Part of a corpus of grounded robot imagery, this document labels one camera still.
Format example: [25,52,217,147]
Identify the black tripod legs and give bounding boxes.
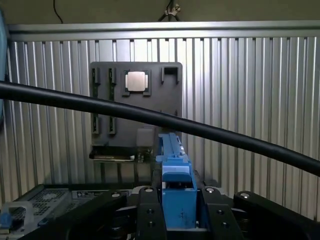
[157,0,183,22]

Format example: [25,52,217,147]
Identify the dark grey parts rack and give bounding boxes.
[89,61,185,151]

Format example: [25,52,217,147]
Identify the blue wire connector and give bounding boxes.
[0,208,13,230]

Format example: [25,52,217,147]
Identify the graphics card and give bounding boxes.
[89,146,137,163]

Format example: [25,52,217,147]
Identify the grey box on rack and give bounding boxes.
[136,126,155,148]

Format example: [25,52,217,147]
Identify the silver CPU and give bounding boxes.
[124,71,147,92]

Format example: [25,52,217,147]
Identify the black PC case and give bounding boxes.
[0,183,136,240]

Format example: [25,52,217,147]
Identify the aluminium frame rail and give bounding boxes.
[6,20,320,41]

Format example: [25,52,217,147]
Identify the thick black cable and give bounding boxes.
[0,80,320,177]

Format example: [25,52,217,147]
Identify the thin black wire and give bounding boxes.
[52,0,64,24]

